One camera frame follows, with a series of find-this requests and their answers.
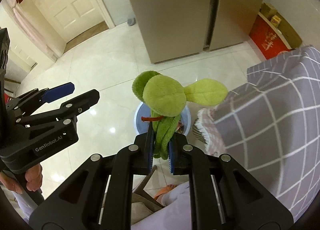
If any person's left hand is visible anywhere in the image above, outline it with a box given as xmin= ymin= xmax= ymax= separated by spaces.
xmin=0 ymin=164 xmax=43 ymax=193

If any purple checked tablecloth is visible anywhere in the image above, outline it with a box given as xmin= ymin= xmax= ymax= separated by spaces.
xmin=214 ymin=46 xmax=320 ymax=221

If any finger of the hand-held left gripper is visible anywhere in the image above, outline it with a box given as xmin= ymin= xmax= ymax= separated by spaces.
xmin=4 ymin=82 xmax=75 ymax=116
xmin=15 ymin=89 xmax=100 ymax=131

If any orange slipper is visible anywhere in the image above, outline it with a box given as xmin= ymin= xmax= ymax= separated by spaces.
xmin=153 ymin=184 xmax=178 ymax=201

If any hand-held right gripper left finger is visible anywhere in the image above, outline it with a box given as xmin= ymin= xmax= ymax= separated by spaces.
xmin=29 ymin=125 xmax=155 ymax=230

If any red gift box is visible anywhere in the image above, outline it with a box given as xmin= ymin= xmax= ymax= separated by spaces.
xmin=249 ymin=14 xmax=293 ymax=60

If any cardboard box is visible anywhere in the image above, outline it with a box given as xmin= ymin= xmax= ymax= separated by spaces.
xmin=260 ymin=2 xmax=303 ymax=49

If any pink lace curtain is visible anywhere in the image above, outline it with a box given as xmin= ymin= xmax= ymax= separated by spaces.
xmin=12 ymin=0 xmax=61 ymax=58

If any beige chair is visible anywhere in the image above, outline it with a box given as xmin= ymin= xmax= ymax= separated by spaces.
xmin=131 ymin=165 xmax=163 ymax=213

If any light blue plastic wastebasket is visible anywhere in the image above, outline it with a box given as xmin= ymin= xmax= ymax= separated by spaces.
xmin=134 ymin=102 xmax=192 ymax=137

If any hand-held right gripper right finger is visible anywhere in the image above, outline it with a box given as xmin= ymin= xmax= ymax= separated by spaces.
xmin=169 ymin=132 xmax=293 ymax=230

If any green plush toy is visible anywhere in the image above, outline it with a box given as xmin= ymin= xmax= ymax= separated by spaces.
xmin=132 ymin=70 xmax=229 ymax=160

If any cream panelled door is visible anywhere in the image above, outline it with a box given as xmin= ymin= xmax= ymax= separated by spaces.
xmin=21 ymin=0 xmax=111 ymax=48

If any person's lavender trouser leg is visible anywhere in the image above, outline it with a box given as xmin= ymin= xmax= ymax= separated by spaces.
xmin=131 ymin=182 xmax=201 ymax=230

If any gold double-door refrigerator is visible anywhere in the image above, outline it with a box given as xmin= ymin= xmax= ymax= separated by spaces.
xmin=119 ymin=0 xmax=272 ymax=65

